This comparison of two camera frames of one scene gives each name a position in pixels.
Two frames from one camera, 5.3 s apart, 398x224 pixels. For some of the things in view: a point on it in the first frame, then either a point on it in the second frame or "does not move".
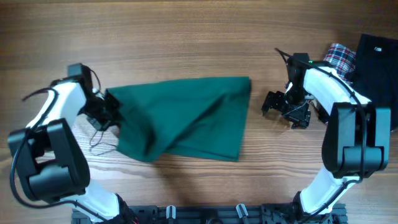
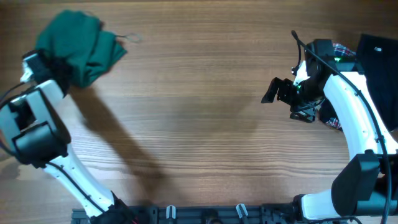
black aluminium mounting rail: [220, 214] does not move
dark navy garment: [376, 74] does not move
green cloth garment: [204, 118] to [82, 41]
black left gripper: [112, 121] to [65, 65]
